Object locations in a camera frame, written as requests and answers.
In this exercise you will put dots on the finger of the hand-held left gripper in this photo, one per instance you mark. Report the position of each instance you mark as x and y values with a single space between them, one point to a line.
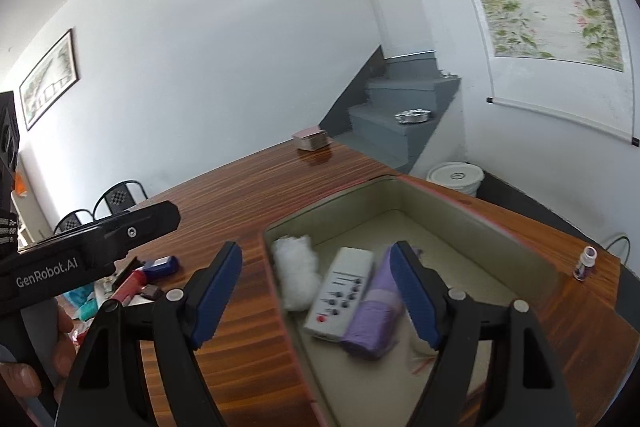
145 222

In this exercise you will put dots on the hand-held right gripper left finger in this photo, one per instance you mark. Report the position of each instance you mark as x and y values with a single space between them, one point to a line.
220 297

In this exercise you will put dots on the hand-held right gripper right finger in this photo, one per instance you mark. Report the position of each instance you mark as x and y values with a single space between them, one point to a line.
415 302

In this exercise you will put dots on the teal square plastic container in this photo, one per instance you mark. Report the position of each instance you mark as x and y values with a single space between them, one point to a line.
85 302

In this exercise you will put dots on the pink storage box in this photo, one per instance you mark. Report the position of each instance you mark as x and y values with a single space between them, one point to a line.
450 232

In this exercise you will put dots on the wooden desktop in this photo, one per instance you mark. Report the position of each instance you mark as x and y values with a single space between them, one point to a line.
240 197

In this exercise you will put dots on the person's left hand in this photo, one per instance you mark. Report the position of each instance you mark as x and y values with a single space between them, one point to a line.
17 382

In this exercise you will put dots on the black metal chair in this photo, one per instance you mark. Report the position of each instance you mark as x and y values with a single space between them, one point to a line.
72 222
120 197

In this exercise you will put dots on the black brush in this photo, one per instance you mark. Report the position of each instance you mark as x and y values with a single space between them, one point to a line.
127 268

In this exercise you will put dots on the small red object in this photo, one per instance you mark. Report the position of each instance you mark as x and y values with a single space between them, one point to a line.
129 287

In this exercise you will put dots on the small brown object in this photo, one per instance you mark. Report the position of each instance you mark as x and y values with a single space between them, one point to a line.
151 292

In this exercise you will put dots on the red snack packet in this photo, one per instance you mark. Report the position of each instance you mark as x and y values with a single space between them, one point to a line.
81 337

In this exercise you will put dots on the white remote control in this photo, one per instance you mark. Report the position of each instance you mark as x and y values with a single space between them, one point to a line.
340 297

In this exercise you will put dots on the white crumpled plastic bag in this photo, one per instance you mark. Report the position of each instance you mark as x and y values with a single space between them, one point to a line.
295 272

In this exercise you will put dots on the orange object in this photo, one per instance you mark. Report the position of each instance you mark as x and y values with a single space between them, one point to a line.
20 184

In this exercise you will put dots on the white plastic bucket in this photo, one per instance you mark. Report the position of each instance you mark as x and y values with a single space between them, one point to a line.
456 177

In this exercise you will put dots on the black cabinet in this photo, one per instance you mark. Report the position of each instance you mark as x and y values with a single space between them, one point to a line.
7 132

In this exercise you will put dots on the small purple bottle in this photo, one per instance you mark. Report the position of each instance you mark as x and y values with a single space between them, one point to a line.
585 263

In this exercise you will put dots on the small pink brown box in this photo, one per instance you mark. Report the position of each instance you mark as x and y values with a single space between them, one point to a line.
312 139

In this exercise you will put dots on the foil tray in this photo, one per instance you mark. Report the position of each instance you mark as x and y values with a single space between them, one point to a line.
412 116

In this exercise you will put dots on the grey staircase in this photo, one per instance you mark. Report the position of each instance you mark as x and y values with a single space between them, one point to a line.
395 117

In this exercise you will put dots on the framed wall painting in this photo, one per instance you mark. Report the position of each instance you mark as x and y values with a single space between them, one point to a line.
50 79

